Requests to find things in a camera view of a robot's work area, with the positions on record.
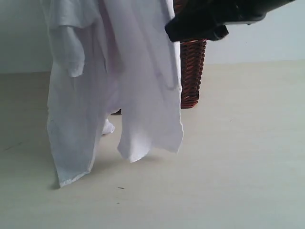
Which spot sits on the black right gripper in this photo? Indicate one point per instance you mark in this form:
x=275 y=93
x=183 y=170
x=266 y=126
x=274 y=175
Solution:
x=206 y=19

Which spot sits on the dark brown wicker basket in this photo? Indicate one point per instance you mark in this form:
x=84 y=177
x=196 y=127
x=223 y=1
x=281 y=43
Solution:
x=190 y=71

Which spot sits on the white t-shirt with red logo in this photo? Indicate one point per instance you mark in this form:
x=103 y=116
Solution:
x=109 y=56

